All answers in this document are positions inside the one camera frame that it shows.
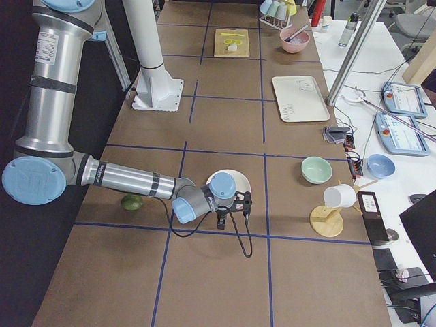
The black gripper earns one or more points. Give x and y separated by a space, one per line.
222 214

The white round plate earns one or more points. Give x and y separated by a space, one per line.
241 181

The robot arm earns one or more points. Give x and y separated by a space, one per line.
45 163

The cream bear tray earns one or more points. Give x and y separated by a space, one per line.
299 99

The green lime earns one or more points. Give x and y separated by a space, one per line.
132 202

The mint green bowl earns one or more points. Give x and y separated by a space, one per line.
316 170

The wooden mug stand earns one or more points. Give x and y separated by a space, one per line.
328 221

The white mug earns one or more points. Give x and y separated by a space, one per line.
340 196

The grey folded cloth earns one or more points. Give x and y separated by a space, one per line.
335 135

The black box with label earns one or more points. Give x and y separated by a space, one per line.
372 218

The blue bowl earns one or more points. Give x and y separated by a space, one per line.
380 166

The wooden cutting board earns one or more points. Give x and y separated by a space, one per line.
220 49

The yellow plastic knife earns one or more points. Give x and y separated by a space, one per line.
232 34

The pink bowl with ice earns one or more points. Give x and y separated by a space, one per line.
297 44

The teach pendant near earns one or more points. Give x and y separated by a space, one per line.
397 137

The teach pendant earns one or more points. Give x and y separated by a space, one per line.
403 98
397 137

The metal black-tipped pestle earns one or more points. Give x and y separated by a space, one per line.
295 34

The light blue cup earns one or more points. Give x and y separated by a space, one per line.
264 7

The teach pendant far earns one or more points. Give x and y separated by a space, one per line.
403 98

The clear water bottle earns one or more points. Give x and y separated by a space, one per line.
349 29

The red cylinder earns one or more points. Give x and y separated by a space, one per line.
318 9

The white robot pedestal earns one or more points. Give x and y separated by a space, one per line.
156 89

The aluminium frame post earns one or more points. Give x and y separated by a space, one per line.
374 10

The white wire cup rack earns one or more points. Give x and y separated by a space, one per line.
275 22

